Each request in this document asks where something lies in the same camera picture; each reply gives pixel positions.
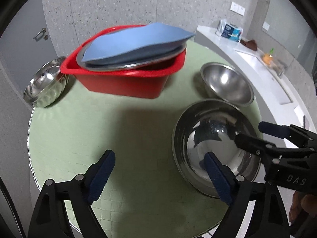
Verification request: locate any deep steel bowl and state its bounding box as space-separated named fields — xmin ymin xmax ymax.
xmin=172 ymin=99 xmax=262 ymax=198

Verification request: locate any medium steel bowl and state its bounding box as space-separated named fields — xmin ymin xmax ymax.
xmin=200 ymin=62 xmax=255 ymax=106

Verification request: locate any large wide steel bowl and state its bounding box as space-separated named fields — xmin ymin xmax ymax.
xmin=76 ymin=28 xmax=187 ymax=73

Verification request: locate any light blue square plate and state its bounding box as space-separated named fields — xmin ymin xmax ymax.
xmin=80 ymin=22 xmax=196 ymax=64

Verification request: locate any person's right hand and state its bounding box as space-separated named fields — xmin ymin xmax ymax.
xmin=288 ymin=191 xmax=317 ymax=223

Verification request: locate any white counter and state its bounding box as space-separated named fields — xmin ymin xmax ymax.
xmin=193 ymin=24 xmax=317 ymax=238

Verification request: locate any green table mat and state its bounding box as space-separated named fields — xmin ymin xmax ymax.
xmin=29 ymin=41 xmax=228 ymax=237

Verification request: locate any sink faucet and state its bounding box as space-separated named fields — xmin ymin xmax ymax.
xmin=272 ymin=59 xmax=288 ymax=77

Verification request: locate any orange bottle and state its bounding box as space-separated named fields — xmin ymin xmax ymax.
xmin=262 ymin=48 xmax=274 ymax=65

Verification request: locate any brown cloth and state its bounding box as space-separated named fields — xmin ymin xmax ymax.
xmin=240 ymin=39 xmax=258 ymax=52

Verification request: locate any small ribbed steel bowl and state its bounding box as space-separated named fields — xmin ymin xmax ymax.
xmin=23 ymin=57 xmax=69 ymax=108

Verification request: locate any red plastic basin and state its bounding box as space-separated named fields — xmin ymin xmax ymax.
xmin=61 ymin=25 xmax=186 ymax=99

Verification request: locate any blue tissue pack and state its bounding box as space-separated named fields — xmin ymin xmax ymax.
xmin=215 ymin=19 xmax=243 ymax=42

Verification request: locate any grey door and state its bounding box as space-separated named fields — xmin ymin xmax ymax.
xmin=1 ymin=0 xmax=57 ymax=94

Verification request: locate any single wall socket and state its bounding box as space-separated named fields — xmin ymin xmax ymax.
xmin=262 ymin=22 xmax=270 ymax=31

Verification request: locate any double wall switch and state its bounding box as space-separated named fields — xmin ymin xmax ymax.
xmin=230 ymin=2 xmax=245 ymax=16

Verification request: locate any door handle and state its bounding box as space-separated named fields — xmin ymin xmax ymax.
xmin=33 ymin=27 xmax=49 ymax=42

